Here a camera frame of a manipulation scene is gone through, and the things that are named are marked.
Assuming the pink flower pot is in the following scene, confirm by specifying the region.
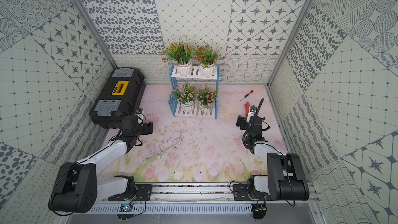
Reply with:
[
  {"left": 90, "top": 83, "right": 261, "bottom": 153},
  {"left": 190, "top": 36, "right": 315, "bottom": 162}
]
[
  {"left": 197, "top": 86, "right": 219, "bottom": 114},
  {"left": 172, "top": 83, "right": 197, "bottom": 113}
]

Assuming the red flower pot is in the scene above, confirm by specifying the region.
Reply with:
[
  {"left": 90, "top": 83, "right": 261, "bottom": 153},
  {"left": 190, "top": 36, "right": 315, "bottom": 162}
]
[
  {"left": 193, "top": 41, "right": 225, "bottom": 78},
  {"left": 162, "top": 35, "right": 194, "bottom": 76}
]

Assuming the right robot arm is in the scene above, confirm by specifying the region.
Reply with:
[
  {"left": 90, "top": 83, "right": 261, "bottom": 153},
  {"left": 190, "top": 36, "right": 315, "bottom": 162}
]
[{"left": 236, "top": 116, "right": 310, "bottom": 202}]

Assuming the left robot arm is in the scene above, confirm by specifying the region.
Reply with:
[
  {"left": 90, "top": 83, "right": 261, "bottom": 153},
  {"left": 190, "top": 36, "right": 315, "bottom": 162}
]
[{"left": 48, "top": 114, "right": 153, "bottom": 216}]

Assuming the blue white wooden rack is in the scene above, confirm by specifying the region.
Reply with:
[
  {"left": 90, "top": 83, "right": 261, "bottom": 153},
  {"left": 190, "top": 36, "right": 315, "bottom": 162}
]
[{"left": 168, "top": 65, "right": 220, "bottom": 119}]

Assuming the orange black screwdriver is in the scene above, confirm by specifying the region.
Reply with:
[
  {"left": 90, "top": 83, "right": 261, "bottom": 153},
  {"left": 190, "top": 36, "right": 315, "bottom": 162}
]
[{"left": 240, "top": 90, "right": 254, "bottom": 101}]

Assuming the black plastic toolbox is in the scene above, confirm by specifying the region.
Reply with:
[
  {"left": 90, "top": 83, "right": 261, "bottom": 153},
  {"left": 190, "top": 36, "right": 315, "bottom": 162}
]
[{"left": 89, "top": 68, "right": 146, "bottom": 129}]

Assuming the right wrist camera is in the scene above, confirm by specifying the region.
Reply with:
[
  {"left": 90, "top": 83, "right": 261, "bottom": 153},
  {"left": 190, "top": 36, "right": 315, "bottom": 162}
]
[{"left": 247, "top": 105, "right": 258, "bottom": 122}]

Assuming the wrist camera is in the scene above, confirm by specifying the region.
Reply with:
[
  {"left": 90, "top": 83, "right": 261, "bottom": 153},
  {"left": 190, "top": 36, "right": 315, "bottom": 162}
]
[
  {"left": 247, "top": 105, "right": 258, "bottom": 122},
  {"left": 134, "top": 108, "right": 144, "bottom": 118}
]

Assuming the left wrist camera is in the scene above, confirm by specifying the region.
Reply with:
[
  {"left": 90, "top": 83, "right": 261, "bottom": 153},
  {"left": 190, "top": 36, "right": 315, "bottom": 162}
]
[{"left": 134, "top": 108, "right": 144, "bottom": 118}]

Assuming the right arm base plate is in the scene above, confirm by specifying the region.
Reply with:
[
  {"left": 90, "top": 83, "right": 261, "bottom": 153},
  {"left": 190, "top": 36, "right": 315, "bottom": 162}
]
[{"left": 231, "top": 183, "right": 272, "bottom": 201}]

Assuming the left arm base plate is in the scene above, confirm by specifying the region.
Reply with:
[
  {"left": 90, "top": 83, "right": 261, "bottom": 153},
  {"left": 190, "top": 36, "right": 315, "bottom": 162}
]
[{"left": 108, "top": 184, "right": 153, "bottom": 201}]

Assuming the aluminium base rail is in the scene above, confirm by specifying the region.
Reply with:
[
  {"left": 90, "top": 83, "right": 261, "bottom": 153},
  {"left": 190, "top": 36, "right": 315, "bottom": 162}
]
[{"left": 63, "top": 181, "right": 321, "bottom": 204}]

